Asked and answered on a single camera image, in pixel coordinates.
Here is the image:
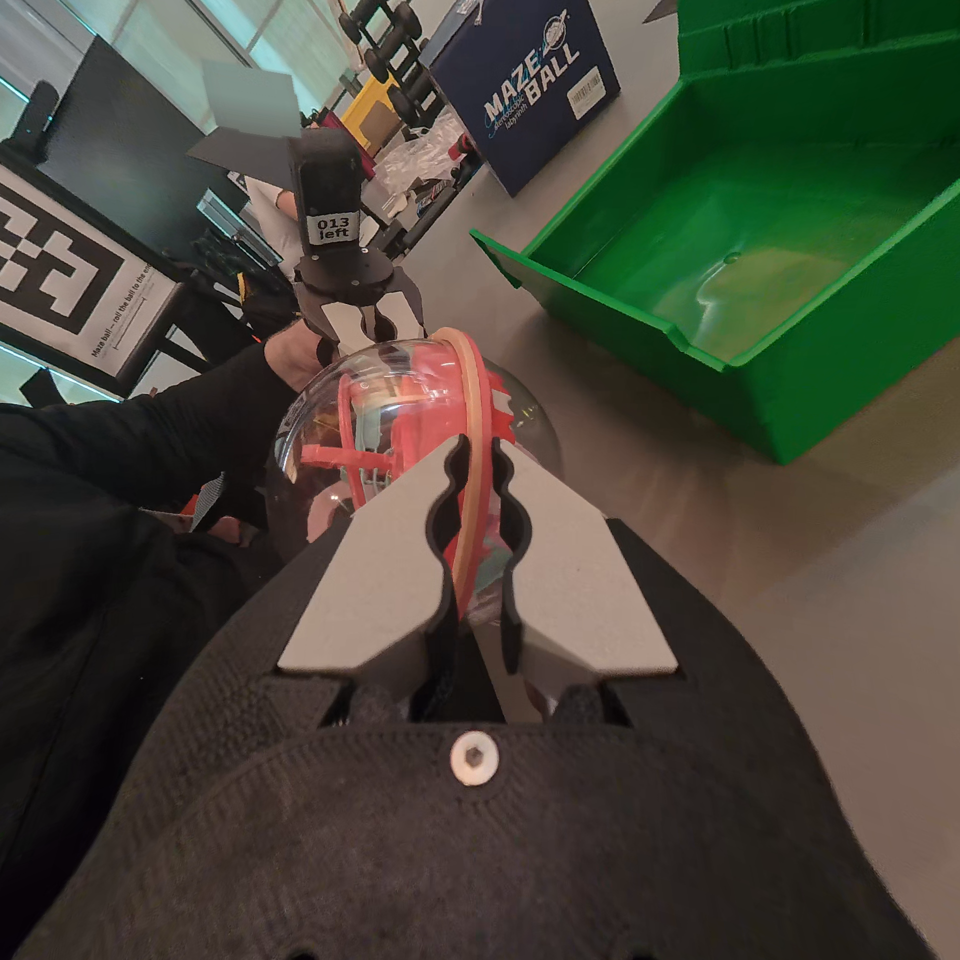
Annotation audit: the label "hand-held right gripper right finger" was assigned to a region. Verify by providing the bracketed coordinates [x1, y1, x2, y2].
[491, 438, 680, 708]

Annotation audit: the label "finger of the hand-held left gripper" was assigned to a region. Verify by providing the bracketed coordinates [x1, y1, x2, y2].
[321, 300, 384, 358]
[372, 292, 425, 345]

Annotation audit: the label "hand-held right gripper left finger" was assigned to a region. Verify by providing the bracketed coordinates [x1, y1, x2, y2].
[276, 437, 471, 700]

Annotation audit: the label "clear maze ball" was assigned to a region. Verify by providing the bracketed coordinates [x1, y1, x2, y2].
[266, 327, 564, 631]

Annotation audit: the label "person's left forearm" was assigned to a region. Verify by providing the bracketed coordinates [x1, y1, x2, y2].
[45, 341, 297, 526]

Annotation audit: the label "person's left hand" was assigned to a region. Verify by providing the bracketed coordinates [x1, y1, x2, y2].
[264, 318, 331, 393]

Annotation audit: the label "yellow box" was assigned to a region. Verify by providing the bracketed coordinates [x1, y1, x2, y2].
[341, 75, 406, 151]

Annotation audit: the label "black yellow-trimmed bag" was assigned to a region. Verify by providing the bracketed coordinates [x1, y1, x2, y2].
[236, 266, 301, 339]

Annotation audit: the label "clear plastic bags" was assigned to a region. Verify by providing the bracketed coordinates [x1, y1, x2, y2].
[375, 131, 481, 204]

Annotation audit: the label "dumbbell rack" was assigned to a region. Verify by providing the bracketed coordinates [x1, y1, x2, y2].
[337, 0, 451, 132]

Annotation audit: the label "orange plastic object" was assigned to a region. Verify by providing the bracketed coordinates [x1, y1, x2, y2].
[176, 472, 230, 535]

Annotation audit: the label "blue cardboard box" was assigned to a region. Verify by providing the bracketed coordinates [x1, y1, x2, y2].
[431, 0, 622, 198]

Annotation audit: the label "black monitor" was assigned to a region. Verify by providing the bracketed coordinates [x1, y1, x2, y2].
[37, 36, 252, 260]

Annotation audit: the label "framed marker sign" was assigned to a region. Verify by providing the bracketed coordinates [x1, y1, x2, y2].
[0, 161, 185, 385]

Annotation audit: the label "green plastic bin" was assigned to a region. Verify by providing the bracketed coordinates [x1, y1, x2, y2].
[471, 0, 960, 466]

